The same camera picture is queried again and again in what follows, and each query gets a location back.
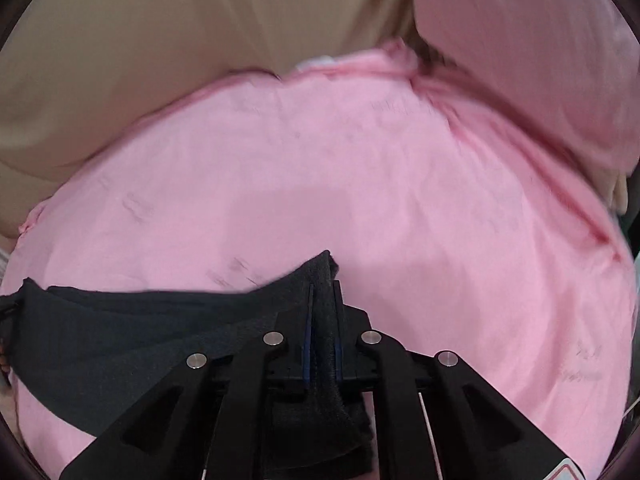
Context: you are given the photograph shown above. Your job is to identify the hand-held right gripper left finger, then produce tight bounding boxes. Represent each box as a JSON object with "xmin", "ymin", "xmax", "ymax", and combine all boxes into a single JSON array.
[{"xmin": 59, "ymin": 282, "xmax": 316, "ymax": 480}]

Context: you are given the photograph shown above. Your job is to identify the beige padded headboard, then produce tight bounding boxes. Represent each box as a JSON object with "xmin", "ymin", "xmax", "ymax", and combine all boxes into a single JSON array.
[{"xmin": 0, "ymin": 0, "xmax": 421, "ymax": 241}]

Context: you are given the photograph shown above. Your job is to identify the pink bed sheet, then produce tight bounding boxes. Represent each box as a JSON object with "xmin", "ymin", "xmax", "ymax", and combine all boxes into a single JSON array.
[{"xmin": 0, "ymin": 40, "xmax": 640, "ymax": 480}]

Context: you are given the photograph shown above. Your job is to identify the pink pillow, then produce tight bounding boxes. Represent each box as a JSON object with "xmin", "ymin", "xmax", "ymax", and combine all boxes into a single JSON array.
[{"xmin": 407, "ymin": 0, "xmax": 640, "ymax": 176}]

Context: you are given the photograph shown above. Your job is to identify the dark grey pants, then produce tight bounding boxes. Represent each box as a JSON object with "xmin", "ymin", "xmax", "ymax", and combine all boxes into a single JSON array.
[{"xmin": 0, "ymin": 250, "xmax": 375, "ymax": 480}]

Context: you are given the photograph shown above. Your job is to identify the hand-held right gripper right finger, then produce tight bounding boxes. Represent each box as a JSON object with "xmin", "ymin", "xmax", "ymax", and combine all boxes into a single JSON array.
[{"xmin": 332, "ymin": 279, "xmax": 584, "ymax": 480}]

